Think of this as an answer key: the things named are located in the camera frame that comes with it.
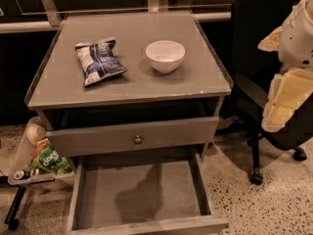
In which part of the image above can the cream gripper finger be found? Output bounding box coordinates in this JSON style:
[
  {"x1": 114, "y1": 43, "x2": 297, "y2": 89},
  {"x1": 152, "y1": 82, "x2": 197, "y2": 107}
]
[
  {"x1": 261, "y1": 69, "x2": 313, "y2": 132},
  {"x1": 257, "y1": 26, "x2": 282, "y2": 52}
]

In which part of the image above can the blue chip bag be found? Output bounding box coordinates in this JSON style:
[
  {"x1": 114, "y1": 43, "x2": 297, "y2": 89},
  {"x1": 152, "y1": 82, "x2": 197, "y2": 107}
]
[{"x1": 74, "y1": 37, "x2": 127, "y2": 87}]

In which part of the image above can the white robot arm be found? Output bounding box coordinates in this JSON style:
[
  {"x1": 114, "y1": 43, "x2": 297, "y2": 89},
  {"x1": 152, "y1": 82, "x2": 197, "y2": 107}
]
[{"x1": 257, "y1": 0, "x2": 313, "y2": 132}]

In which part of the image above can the grey wooden drawer cabinet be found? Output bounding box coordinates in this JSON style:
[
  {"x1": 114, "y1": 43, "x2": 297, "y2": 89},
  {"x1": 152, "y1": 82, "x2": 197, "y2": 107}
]
[{"x1": 24, "y1": 11, "x2": 235, "y2": 235}]

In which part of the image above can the open grey middle drawer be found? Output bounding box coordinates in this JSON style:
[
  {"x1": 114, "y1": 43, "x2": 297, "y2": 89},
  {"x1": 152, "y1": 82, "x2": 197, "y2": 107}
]
[{"x1": 67, "y1": 147, "x2": 228, "y2": 235}]

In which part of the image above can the grey upper drawer with knob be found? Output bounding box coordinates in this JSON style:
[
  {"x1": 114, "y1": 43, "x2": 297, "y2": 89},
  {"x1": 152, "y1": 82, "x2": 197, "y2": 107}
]
[{"x1": 47, "y1": 117, "x2": 219, "y2": 157}]

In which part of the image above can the green snack bag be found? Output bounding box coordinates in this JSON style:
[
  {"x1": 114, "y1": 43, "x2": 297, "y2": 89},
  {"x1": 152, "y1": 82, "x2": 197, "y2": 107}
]
[{"x1": 30, "y1": 139, "x2": 72, "y2": 174}]

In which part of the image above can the black office chair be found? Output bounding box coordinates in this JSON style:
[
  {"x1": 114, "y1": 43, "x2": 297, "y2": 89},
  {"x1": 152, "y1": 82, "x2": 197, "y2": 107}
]
[{"x1": 220, "y1": 0, "x2": 313, "y2": 185}]

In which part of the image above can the white ceramic bowl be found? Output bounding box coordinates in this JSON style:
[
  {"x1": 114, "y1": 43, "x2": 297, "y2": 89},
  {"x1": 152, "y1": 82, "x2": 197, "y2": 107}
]
[{"x1": 146, "y1": 40, "x2": 186, "y2": 74}]

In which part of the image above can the clear plastic side bin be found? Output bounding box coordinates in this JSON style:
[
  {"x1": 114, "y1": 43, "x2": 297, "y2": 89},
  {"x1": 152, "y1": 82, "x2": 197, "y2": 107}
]
[{"x1": 7, "y1": 116, "x2": 76, "y2": 186}]

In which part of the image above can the silver soda can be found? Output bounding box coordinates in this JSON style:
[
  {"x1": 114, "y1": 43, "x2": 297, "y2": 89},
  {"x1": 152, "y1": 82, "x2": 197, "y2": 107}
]
[{"x1": 14, "y1": 169, "x2": 30, "y2": 180}]

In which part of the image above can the black stand leg with wheel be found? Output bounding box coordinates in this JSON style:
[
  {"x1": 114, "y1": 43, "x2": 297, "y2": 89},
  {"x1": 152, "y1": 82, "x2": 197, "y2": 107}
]
[{"x1": 4, "y1": 186, "x2": 26, "y2": 231}]

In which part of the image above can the grey metal wall rail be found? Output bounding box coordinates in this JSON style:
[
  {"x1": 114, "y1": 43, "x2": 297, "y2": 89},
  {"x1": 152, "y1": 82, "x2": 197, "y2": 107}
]
[{"x1": 0, "y1": 0, "x2": 231, "y2": 33}]

